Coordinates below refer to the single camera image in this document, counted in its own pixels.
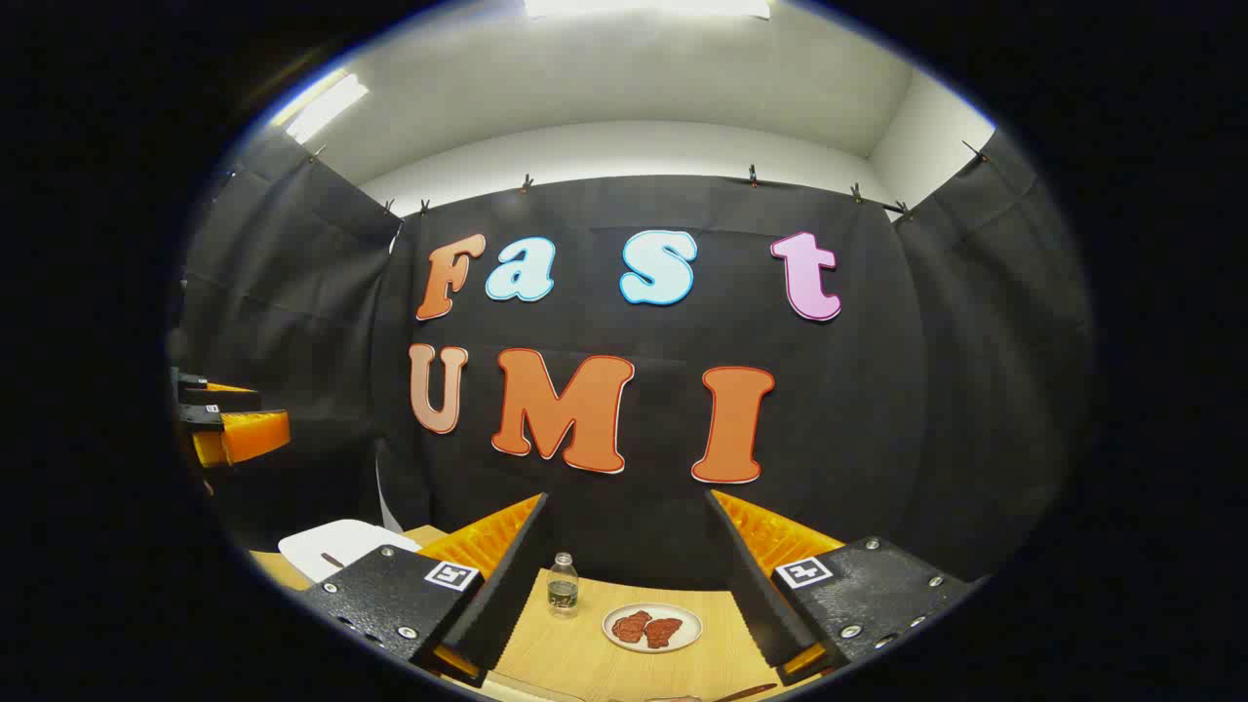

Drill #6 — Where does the ceiling light panel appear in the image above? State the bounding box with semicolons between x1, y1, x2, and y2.
283;73;371;145
524;0;773;20

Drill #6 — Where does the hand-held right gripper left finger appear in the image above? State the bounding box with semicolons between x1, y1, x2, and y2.
300;492;552;688

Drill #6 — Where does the black backdrop cloth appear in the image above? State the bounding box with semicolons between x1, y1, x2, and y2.
168;127;1098;586

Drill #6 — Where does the round white plate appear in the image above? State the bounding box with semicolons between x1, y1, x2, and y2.
602;602;704;654

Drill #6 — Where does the white rice cooker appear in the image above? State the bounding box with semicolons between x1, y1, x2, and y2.
278;520;422;584

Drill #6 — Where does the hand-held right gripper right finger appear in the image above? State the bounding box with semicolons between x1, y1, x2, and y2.
704;489;979;688

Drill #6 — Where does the clear plastic water bottle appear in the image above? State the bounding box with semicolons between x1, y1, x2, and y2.
546;552;580;620

